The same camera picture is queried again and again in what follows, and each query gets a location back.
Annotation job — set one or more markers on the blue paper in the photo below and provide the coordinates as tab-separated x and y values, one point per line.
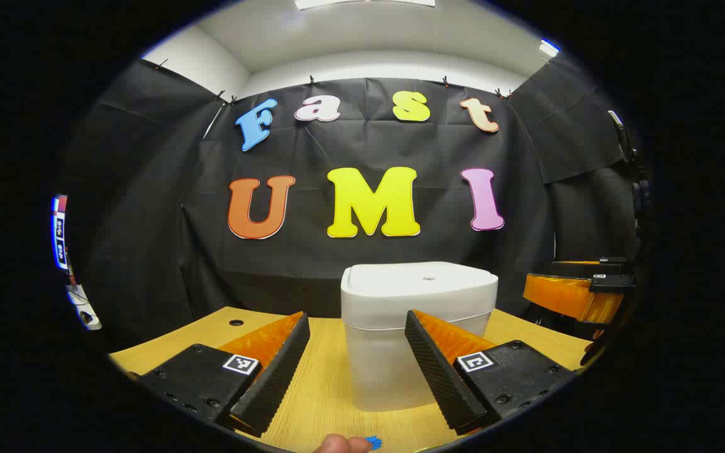
373	443

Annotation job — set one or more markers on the long ceiling light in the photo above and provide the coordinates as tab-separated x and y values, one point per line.
362	3

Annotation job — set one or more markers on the small ceiling light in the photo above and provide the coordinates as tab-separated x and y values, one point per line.
549	48

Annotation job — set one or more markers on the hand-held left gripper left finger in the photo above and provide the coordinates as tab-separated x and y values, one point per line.
277	377

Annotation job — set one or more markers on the wooden desktop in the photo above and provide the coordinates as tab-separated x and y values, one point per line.
331	377

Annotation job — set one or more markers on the black backdrop cloth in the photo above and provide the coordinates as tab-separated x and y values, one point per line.
337	264

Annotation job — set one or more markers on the computer monitor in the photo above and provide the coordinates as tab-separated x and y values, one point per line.
59	233

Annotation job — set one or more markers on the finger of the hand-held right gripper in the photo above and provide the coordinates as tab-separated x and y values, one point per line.
570	299
583	269

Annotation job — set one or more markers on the white side desk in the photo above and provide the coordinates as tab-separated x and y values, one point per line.
85	311

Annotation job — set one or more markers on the white desktop garbage bin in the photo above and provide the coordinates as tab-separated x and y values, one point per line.
400	296

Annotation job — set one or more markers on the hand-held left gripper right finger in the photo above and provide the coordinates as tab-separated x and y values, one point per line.
441	377

